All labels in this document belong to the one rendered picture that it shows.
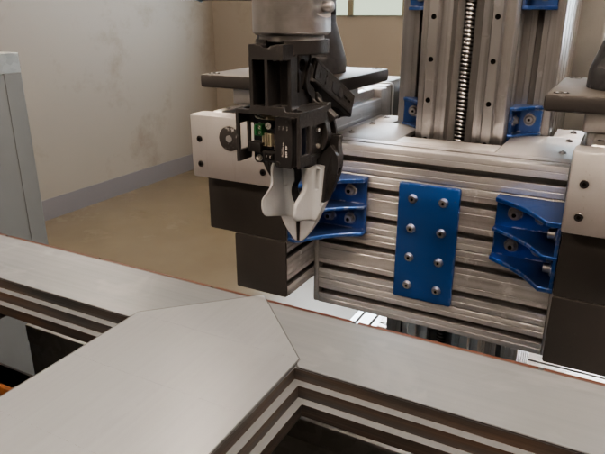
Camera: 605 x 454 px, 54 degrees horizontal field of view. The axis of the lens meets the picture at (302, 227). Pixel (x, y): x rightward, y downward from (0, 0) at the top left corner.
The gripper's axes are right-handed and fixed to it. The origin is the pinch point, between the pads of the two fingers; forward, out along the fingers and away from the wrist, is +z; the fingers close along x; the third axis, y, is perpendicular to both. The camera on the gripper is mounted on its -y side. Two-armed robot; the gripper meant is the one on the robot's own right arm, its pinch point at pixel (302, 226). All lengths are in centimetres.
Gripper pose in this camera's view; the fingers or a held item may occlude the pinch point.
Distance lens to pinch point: 65.3
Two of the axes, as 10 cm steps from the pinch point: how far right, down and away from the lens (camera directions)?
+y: -4.7, 3.0, -8.3
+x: 8.8, 1.6, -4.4
